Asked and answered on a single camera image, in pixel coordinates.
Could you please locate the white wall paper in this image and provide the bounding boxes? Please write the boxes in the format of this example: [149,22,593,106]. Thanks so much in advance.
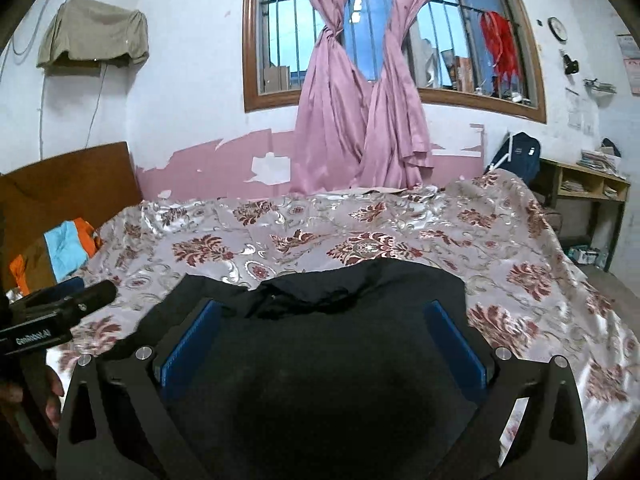
[565,87,598,133]

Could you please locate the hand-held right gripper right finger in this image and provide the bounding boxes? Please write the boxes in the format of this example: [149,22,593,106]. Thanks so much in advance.
[424,299,588,480]

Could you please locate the dark blue backpack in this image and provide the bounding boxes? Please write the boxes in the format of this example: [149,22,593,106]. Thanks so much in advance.
[485,131,542,183]

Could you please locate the floral satin bedspread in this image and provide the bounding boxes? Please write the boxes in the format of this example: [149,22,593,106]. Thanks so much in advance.
[47,170,640,480]

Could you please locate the stack of papers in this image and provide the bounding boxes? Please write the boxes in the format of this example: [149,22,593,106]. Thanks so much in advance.
[577,137,622,173]

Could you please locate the red hanging garment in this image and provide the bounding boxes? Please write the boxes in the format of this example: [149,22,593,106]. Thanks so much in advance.
[479,10,523,93]

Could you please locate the windowsill boxes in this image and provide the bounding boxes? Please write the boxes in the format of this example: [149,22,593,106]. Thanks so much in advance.
[440,50,476,92]

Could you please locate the black jacket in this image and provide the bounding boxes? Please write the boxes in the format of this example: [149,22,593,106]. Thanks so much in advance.
[102,259,496,480]

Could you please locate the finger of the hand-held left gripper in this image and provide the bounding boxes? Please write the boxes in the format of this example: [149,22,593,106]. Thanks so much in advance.
[30,280,118,322]
[10,277,86,311]

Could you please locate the orange blue brown pillow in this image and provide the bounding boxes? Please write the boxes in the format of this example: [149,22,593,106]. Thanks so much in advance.
[9,217,103,296]

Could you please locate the group of wall certificates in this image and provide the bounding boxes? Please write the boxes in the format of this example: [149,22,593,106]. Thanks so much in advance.
[616,34,640,96]

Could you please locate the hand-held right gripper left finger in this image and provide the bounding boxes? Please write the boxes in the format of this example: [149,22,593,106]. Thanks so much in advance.
[56,297,223,480]

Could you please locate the wooden headboard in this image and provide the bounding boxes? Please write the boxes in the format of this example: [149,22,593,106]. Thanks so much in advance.
[0,141,143,291]

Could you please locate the wooden shelf desk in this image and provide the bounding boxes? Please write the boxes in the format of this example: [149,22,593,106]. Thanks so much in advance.
[537,157,632,273]

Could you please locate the person's left hand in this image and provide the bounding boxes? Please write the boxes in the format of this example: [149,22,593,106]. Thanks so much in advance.
[44,366,66,428]

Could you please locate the wooden framed barred window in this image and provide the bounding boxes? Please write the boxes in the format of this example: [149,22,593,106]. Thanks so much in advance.
[242,0,547,124]

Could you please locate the khaki cloth cover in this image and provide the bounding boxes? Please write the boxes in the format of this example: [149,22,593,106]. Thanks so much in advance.
[36,0,150,68]

